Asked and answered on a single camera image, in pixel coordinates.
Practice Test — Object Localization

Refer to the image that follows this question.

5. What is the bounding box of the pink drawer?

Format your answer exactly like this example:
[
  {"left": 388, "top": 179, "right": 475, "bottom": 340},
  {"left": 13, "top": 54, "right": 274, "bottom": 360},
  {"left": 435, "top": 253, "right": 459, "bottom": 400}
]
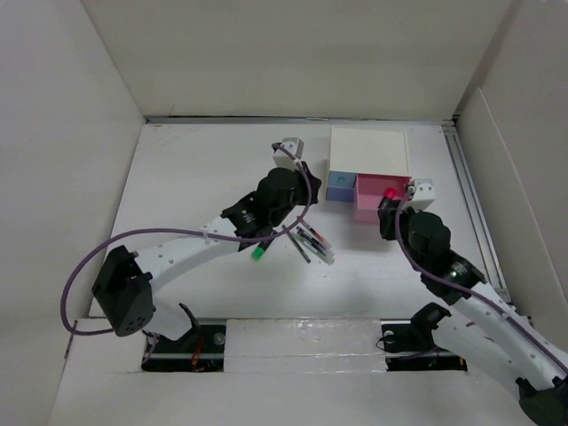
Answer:
[{"left": 354, "top": 174, "right": 411, "bottom": 224}]

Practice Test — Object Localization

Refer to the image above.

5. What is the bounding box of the green cap highlighter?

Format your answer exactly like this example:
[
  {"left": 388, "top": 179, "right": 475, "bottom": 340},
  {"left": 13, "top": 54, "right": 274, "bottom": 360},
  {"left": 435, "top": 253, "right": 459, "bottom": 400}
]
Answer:
[{"left": 251, "top": 239, "right": 274, "bottom": 261}]

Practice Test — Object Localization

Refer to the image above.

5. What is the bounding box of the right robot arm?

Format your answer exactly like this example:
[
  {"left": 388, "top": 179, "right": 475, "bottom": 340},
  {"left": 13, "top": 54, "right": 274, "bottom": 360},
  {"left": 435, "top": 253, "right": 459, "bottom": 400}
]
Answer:
[{"left": 377, "top": 195, "right": 567, "bottom": 425}]

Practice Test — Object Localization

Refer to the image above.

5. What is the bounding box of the aluminium rail back edge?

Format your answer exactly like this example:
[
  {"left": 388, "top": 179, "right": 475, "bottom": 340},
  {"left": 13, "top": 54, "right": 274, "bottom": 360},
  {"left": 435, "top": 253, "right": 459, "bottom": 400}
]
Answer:
[{"left": 146, "top": 115, "right": 454, "bottom": 125}]

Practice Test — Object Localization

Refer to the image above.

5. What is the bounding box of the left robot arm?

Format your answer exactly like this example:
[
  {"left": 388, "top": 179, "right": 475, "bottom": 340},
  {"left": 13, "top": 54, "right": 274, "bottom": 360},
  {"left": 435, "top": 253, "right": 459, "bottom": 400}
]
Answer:
[{"left": 92, "top": 166, "right": 321, "bottom": 352}]

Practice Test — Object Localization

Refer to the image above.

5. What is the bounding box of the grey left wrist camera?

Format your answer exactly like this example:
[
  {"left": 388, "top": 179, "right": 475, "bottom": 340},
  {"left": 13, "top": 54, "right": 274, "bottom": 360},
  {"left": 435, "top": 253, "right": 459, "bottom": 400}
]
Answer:
[{"left": 272, "top": 137, "right": 304, "bottom": 170}]

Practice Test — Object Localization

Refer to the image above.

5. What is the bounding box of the aluminium rail right side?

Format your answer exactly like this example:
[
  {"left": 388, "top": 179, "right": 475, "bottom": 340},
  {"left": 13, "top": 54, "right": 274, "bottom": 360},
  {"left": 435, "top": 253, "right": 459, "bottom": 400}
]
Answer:
[{"left": 442, "top": 122, "right": 512, "bottom": 305}]

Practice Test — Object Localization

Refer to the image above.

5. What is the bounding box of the white mini drawer cabinet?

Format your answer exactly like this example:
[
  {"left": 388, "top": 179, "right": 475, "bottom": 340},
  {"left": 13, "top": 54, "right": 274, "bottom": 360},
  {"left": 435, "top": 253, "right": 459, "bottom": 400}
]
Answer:
[{"left": 325, "top": 126, "right": 412, "bottom": 214}]

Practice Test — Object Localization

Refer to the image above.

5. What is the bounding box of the light blue small drawer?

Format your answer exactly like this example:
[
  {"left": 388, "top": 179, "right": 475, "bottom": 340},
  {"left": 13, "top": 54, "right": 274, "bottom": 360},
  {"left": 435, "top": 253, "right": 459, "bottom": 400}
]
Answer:
[{"left": 327, "top": 170, "right": 357, "bottom": 188}]

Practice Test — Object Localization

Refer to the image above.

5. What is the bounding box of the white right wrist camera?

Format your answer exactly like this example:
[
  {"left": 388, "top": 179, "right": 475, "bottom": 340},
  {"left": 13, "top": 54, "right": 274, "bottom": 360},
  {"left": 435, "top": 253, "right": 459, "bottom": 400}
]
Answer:
[{"left": 406, "top": 178, "right": 436, "bottom": 211}]

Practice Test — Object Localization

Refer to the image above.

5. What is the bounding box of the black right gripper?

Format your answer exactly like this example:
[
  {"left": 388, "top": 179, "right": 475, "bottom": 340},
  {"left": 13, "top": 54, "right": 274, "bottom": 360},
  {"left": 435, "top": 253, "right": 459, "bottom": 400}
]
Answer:
[{"left": 377, "top": 199, "right": 425, "bottom": 272}]

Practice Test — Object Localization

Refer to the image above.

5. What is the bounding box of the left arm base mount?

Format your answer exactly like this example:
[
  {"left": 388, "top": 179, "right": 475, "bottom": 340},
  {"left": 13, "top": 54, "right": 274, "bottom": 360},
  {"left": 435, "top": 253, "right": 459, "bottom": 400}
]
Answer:
[{"left": 141, "top": 304, "right": 226, "bottom": 373}]

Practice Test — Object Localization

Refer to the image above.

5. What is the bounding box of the pink cap highlighter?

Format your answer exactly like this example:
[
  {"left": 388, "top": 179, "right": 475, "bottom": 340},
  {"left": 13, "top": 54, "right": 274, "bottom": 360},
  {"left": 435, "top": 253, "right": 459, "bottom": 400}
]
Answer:
[{"left": 378, "top": 188, "right": 397, "bottom": 211}]

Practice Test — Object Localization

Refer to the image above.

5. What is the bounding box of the red gel pen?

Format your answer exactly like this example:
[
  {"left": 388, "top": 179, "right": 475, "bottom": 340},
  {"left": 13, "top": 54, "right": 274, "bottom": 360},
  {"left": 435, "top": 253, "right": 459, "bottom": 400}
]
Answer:
[{"left": 302, "top": 225, "right": 331, "bottom": 249}]

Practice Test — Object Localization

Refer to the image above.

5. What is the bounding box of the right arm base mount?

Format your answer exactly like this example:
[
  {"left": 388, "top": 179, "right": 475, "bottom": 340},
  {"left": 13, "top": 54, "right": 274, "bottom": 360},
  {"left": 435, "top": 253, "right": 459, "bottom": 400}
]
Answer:
[{"left": 375, "top": 303, "right": 468, "bottom": 372}]

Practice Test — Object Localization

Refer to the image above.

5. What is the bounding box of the black gel pen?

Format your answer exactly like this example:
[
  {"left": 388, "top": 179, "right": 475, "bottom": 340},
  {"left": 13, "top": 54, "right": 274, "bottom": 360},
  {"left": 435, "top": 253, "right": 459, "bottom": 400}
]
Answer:
[{"left": 286, "top": 232, "right": 312, "bottom": 264}]

